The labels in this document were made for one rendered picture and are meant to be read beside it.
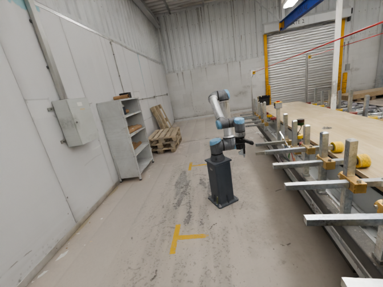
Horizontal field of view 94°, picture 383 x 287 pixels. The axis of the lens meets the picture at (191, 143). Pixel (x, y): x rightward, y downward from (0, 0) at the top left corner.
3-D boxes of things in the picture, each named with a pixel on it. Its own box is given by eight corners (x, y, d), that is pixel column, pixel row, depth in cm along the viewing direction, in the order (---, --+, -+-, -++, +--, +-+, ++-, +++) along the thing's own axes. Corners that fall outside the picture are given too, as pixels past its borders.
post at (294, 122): (293, 170, 170) (293, 120, 156) (292, 168, 173) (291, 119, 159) (297, 169, 169) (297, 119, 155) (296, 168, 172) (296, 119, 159)
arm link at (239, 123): (242, 116, 166) (245, 118, 156) (243, 129, 170) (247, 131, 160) (232, 118, 166) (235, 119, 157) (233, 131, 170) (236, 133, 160)
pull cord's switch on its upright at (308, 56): (306, 110, 379) (308, 53, 348) (304, 109, 393) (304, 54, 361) (310, 109, 377) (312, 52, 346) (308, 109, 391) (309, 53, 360)
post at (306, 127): (304, 183, 146) (305, 125, 132) (302, 180, 149) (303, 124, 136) (309, 182, 145) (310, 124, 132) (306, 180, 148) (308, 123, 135)
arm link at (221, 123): (206, 90, 217) (216, 123, 167) (216, 89, 217) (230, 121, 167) (207, 99, 225) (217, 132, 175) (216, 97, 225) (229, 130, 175)
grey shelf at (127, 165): (119, 182, 355) (95, 103, 311) (137, 164, 440) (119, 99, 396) (141, 180, 349) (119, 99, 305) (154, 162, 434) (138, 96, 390)
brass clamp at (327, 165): (324, 169, 108) (325, 162, 107) (314, 160, 121) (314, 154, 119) (336, 169, 107) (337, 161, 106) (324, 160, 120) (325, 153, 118)
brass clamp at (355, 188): (352, 193, 85) (353, 184, 83) (335, 179, 97) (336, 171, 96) (367, 193, 84) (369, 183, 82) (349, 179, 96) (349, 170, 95)
